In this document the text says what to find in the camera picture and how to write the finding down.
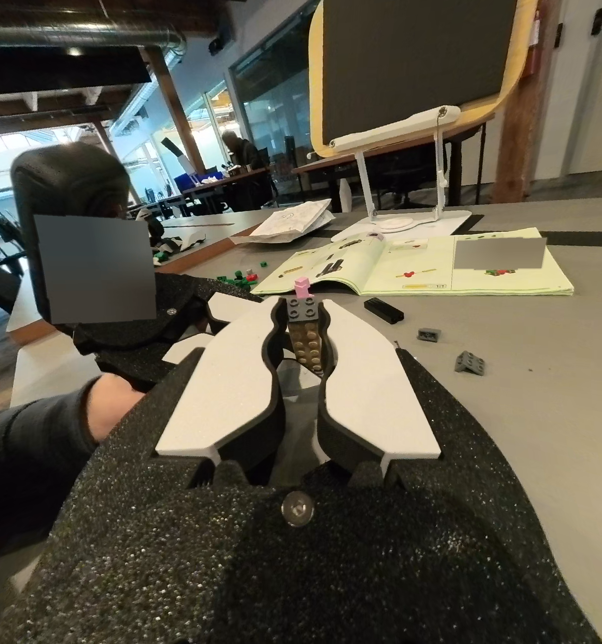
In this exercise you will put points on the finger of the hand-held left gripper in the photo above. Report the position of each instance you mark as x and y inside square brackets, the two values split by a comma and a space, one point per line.
[185, 348]
[230, 307]

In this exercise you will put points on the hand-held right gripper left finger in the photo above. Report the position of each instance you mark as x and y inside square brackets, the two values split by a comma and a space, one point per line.
[215, 382]

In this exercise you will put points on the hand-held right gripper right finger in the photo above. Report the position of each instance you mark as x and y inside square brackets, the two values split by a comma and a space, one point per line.
[376, 382]

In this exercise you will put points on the dark grey plate brick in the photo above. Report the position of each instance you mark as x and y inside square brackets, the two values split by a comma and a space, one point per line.
[301, 309]

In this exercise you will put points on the small pink brick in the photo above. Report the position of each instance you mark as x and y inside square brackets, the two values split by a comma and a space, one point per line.
[301, 286]

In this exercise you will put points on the tan brick assembly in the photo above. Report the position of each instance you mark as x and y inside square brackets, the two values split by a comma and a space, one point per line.
[306, 347]

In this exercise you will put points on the person's left forearm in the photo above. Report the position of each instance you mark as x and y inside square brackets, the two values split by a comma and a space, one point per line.
[29, 453]

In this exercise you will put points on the grey desk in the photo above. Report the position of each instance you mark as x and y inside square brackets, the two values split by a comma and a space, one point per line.
[532, 402]

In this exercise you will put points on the white desk lamp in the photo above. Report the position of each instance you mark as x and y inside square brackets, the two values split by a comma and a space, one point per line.
[396, 126]

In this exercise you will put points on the person's left hand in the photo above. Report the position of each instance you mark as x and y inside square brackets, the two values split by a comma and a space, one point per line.
[112, 402]

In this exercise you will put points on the pile of small green bricks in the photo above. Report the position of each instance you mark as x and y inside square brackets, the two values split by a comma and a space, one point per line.
[238, 276]

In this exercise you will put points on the long black brick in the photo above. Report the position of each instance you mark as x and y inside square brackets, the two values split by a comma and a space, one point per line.
[384, 310]

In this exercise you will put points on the white and black toy model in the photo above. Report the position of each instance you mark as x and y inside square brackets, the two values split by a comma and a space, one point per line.
[180, 241]

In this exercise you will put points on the white crumpled paper bag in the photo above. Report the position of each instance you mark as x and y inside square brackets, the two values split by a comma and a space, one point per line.
[291, 221]

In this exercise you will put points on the blue storage bins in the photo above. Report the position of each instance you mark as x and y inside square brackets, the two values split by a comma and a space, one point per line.
[190, 179]

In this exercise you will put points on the green instruction booklet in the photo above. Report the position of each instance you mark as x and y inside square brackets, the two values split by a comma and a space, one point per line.
[482, 281]

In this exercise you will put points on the person's black hood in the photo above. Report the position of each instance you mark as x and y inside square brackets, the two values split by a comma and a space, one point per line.
[64, 173]

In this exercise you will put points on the black office chair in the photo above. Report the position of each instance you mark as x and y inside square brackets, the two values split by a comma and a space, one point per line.
[406, 181]

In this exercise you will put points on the slanted wooden column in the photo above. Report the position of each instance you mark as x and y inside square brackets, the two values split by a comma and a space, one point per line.
[175, 100]

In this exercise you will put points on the red fire extinguisher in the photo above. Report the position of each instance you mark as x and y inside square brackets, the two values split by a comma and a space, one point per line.
[535, 55]

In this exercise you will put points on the grey bracket brick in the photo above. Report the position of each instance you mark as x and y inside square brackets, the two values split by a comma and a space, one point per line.
[469, 363]
[429, 334]

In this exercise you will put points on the wooden post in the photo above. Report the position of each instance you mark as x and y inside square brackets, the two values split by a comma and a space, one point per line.
[517, 141]

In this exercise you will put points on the dark panel with yellow frame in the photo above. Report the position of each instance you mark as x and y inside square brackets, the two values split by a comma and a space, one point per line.
[416, 60]

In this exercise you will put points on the silver ceiling duct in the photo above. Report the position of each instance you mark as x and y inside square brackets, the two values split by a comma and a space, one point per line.
[79, 35]

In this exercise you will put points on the black wall switch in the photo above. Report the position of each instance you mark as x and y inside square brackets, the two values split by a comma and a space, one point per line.
[598, 21]
[559, 35]

